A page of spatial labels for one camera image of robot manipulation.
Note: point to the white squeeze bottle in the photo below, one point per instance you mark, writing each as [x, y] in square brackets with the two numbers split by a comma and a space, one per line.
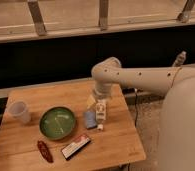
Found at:
[101, 112]

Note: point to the left metal rail post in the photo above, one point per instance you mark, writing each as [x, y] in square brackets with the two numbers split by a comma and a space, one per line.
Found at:
[37, 18]

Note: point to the dark red oval case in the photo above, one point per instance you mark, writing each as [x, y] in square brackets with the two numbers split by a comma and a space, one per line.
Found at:
[44, 151]

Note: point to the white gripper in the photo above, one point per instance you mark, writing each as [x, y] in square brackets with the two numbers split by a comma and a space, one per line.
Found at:
[97, 95]

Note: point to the red white black box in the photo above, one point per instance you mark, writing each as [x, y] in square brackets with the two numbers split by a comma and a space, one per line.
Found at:
[75, 146]

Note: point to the green ceramic bowl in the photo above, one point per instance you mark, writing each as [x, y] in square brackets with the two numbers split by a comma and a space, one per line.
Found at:
[57, 123]

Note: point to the translucent plastic cup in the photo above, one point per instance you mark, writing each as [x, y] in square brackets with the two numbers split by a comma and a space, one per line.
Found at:
[19, 111]

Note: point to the right metal rail post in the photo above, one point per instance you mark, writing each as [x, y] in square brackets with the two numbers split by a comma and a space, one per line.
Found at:
[184, 15]

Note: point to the metal rail post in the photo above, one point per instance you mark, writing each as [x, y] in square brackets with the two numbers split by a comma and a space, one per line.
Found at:
[103, 14]
[37, 18]
[184, 15]

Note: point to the grey metal bracket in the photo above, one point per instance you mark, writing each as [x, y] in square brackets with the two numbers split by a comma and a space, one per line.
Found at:
[180, 59]

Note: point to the middle metal rail post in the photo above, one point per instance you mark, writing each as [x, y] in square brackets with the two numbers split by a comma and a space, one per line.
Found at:
[103, 14]

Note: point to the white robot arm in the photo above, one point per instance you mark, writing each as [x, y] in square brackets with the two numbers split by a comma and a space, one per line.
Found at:
[174, 88]

